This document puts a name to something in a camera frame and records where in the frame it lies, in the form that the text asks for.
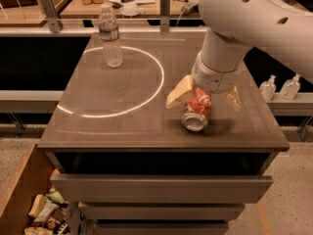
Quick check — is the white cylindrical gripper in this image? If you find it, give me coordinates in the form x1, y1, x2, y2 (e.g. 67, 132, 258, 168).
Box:
165, 54, 242, 111

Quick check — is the red coke can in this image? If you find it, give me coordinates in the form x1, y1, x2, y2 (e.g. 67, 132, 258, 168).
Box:
181, 88, 211, 132

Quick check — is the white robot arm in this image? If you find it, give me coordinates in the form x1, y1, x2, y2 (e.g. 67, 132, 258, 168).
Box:
166, 0, 313, 109

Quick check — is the clear sanitizer pump bottle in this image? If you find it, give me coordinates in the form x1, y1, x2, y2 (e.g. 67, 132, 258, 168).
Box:
259, 75, 276, 102

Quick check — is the clear plastic water bottle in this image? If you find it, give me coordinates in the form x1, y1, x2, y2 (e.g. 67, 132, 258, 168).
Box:
98, 4, 123, 68

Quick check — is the grey power strip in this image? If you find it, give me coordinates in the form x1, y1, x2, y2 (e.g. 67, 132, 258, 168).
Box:
181, 0, 199, 15

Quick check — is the grey drawer cabinet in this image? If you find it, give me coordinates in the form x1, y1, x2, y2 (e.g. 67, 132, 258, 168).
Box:
38, 32, 289, 235

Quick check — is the white plate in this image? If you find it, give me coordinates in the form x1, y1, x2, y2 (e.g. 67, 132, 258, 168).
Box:
119, 4, 142, 17

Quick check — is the wooden snack bin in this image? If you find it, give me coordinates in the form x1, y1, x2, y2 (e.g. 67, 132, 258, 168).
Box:
0, 145, 55, 235

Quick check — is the middle metal rail bracket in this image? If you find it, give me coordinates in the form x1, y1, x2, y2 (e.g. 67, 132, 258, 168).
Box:
159, 0, 170, 32

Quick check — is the metal rail bracket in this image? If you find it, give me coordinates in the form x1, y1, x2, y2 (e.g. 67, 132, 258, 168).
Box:
40, 0, 62, 33
159, 0, 170, 32

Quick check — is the left metal rail bracket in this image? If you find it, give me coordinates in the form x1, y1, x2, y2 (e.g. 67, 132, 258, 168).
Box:
40, 0, 62, 33

